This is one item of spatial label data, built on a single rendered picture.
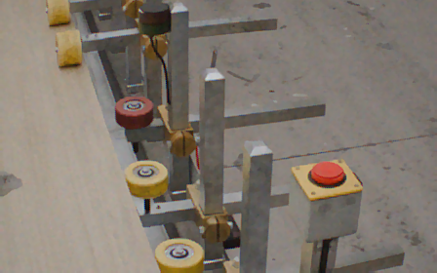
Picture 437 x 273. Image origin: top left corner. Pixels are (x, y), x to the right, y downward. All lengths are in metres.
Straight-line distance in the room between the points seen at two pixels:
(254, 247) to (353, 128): 2.26
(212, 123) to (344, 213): 0.55
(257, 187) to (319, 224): 0.31
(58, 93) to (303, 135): 1.77
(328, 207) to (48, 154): 0.81
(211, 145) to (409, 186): 1.80
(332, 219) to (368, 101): 2.80
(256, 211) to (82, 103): 0.64
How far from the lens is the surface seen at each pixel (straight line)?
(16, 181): 1.69
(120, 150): 2.31
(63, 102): 1.95
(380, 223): 3.14
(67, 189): 1.66
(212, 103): 1.59
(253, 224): 1.42
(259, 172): 1.37
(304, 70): 4.10
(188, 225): 1.90
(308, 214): 1.08
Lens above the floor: 1.82
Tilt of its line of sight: 30 degrees down
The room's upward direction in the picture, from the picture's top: 1 degrees clockwise
